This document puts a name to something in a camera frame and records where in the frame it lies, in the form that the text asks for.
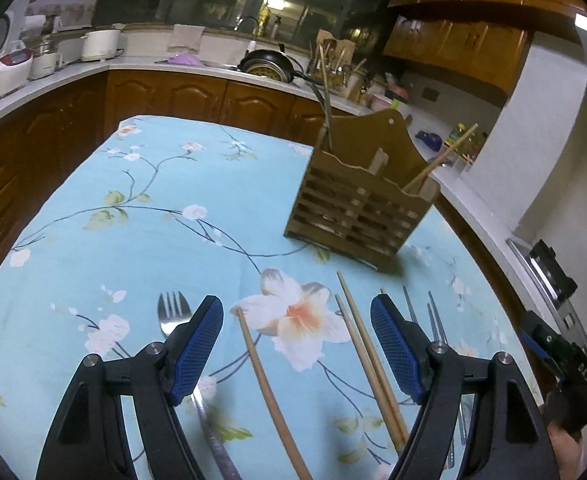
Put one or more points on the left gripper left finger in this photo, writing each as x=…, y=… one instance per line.
x=87, y=438

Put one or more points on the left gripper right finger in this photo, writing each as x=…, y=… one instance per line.
x=507, y=438

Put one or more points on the metal chopstick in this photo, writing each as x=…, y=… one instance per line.
x=463, y=431
x=440, y=335

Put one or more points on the right hand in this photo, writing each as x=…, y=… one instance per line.
x=567, y=452

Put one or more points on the wooden chopstick right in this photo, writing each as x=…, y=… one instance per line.
x=359, y=323

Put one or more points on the wooden chopstick middle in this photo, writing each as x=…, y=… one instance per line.
x=372, y=379

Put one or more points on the silver metal fork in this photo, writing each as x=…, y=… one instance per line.
x=173, y=309

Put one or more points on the wooden chopstick far left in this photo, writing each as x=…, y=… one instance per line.
x=284, y=434

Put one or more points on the floral blue tablecloth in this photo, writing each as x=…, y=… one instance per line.
x=169, y=205

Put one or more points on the wooden chopstick in holder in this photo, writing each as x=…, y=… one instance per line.
x=438, y=160

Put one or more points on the wooden utensil holder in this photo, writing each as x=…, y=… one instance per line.
x=365, y=189

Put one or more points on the metal utensil in holder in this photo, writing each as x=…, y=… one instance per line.
x=322, y=94

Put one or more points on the white electric pot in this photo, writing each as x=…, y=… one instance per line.
x=100, y=45

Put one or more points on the countertop utensil rack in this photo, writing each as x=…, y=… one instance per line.
x=335, y=57

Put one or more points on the black frying pan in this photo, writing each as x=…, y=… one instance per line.
x=274, y=65

